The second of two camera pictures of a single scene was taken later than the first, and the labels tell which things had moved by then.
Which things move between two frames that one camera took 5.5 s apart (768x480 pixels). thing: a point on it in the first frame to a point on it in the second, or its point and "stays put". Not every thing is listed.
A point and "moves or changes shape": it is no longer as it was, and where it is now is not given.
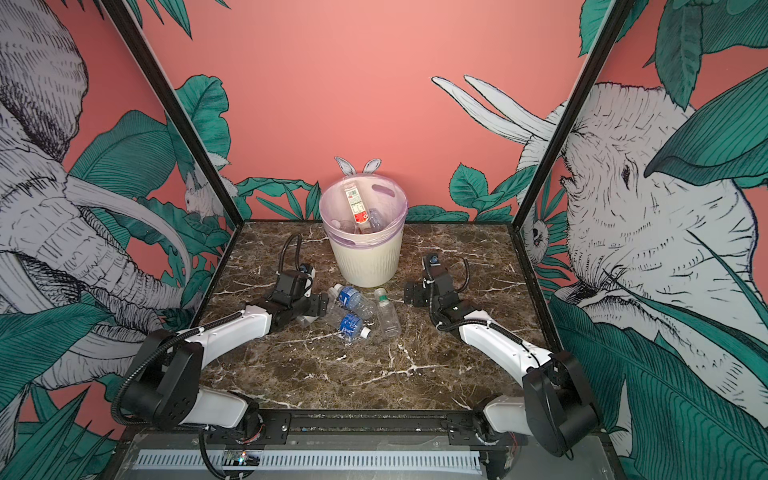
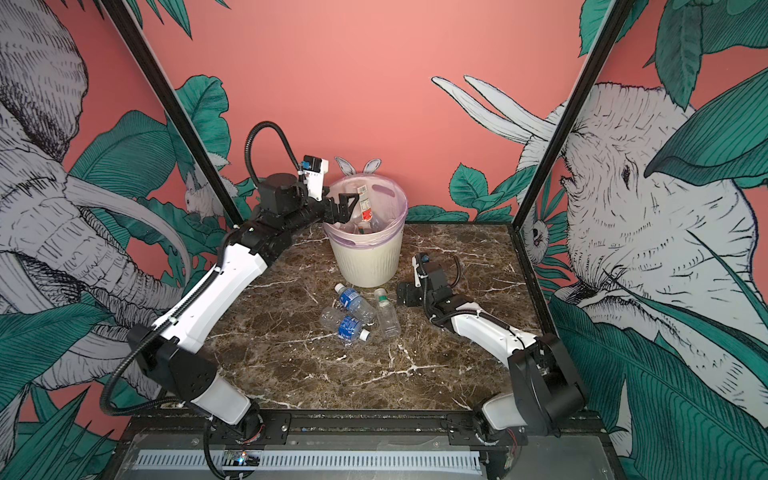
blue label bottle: x=353 y=299 stays put
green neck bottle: x=388 y=315 stays put
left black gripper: x=317 y=304 to x=344 y=212
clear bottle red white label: x=355 y=203 moves or changes shape
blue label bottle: x=348 y=325 stays put
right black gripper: x=421 y=288 stays put
